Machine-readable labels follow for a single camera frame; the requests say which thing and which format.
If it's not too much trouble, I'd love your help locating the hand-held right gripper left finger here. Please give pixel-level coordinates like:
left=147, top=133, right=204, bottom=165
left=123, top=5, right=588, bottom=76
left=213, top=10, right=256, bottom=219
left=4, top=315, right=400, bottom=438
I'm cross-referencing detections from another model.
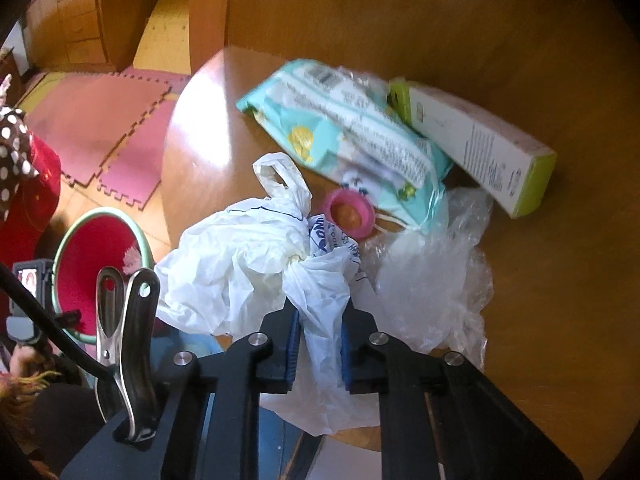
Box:
left=160, top=307, right=302, bottom=480

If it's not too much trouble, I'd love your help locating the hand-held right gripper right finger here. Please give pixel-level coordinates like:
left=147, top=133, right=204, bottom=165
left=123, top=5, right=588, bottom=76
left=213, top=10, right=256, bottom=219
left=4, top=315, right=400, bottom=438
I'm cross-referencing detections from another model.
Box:
left=340, top=309, right=585, bottom=480

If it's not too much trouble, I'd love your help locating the red bucket with green rim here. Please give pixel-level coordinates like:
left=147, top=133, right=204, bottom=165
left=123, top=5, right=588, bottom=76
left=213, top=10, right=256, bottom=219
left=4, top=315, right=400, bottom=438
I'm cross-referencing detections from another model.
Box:
left=51, top=207, right=157, bottom=346

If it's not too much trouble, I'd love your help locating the white plastic bag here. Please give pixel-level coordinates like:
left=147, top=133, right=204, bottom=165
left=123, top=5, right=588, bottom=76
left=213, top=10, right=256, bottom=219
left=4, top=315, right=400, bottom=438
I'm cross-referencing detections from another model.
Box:
left=154, top=152, right=381, bottom=438

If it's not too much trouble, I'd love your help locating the clear plastic bag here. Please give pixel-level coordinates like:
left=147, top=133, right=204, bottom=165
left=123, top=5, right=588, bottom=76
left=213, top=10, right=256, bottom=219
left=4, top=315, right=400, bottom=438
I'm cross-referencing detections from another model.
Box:
left=360, top=187, right=496, bottom=358

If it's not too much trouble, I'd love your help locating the pink plastic lid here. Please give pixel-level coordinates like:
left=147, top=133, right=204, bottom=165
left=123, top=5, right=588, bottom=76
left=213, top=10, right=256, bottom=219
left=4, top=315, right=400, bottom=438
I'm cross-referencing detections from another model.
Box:
left=322, top=187, right=376, bottom=241

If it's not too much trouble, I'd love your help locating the teal wet wipes pack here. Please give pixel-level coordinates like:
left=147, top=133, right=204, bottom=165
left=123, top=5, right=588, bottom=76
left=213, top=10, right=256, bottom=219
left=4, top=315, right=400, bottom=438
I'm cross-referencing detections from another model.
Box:
left=236, top=58, right=455, bottom=236

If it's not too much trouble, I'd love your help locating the green and white carton box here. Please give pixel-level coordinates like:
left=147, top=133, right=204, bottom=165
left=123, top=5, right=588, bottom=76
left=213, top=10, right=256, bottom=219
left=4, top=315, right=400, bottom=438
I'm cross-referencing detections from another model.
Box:
left=387, top=77, right=558, bottom=220

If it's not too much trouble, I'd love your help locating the person's left hand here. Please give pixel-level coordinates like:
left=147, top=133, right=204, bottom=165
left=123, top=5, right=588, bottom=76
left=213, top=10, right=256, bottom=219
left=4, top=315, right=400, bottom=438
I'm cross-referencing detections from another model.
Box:
left=10, top=347, right=56, bottom=376

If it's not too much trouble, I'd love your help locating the yellow fringed knit shawl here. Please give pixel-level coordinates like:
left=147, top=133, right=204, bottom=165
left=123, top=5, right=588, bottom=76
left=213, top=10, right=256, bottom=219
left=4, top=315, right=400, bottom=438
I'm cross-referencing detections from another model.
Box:
left=0, top=367, right=63, bottom=406

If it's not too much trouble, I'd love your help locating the metal spring clamp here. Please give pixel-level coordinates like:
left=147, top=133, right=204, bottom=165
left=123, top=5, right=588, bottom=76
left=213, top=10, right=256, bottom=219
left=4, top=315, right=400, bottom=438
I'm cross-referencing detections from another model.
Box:
left=94, top=266, right=162, bottom=445

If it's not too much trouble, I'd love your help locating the red patterned blanket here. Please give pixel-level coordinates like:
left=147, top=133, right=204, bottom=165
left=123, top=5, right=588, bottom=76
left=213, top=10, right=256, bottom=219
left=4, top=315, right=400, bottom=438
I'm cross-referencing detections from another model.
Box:
left=0, top=135, right=62, bottom=273

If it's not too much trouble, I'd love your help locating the brown polka dot blanket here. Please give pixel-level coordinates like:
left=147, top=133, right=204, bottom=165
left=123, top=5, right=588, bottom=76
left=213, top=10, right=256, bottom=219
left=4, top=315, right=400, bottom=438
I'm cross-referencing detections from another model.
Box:
left=0, top=105, right=42, bottom=223

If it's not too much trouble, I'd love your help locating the mauve foam mat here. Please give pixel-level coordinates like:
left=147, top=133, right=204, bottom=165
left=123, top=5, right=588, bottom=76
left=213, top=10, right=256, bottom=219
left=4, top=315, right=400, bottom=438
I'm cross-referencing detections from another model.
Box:
left=97, top=92, right=176, bottom=208

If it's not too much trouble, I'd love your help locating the large dusty pink foam mat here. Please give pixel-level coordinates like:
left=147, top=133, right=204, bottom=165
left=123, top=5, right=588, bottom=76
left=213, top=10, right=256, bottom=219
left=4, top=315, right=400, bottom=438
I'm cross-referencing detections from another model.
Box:
left=25, top=67, right=186, bottom=191

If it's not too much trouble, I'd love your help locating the yellow green foam mat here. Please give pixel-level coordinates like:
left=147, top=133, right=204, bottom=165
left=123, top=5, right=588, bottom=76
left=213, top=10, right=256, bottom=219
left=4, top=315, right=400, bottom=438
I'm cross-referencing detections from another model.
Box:
left=17, top=71, right=68, bottom=111

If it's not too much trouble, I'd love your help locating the wooden drawer cabinet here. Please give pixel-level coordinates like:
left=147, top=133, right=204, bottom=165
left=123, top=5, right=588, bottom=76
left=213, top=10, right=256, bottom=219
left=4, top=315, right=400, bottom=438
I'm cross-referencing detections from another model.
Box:
left=22, top=0, right=193, bottom=75

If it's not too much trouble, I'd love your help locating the yellow patterned foam mat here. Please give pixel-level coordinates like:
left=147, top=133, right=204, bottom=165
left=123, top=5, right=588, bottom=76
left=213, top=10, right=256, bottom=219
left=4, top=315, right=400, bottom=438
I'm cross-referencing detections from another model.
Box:
left=132, top=0, right=193, bottom=73

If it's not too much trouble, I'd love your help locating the black cable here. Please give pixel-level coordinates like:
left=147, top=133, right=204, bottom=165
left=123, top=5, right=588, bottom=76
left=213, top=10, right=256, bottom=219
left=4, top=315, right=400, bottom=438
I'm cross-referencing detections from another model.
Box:
left=0, top=264, right=110, bottom=376

